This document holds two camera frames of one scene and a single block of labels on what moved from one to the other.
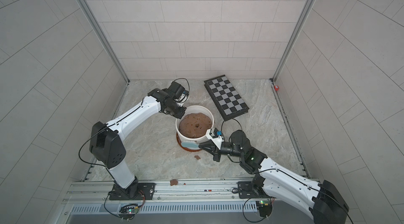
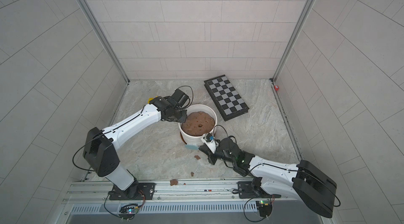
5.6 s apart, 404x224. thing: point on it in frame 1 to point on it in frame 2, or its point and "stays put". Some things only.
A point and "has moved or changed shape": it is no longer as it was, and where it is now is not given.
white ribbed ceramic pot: [193, 124] stays put
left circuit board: [128, 211] stays put
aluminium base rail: [167, 192] stays put
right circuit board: [265, 206] stays put
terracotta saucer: [179, 143] to [182, 138]
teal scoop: [190, 143] has moved or changed shape
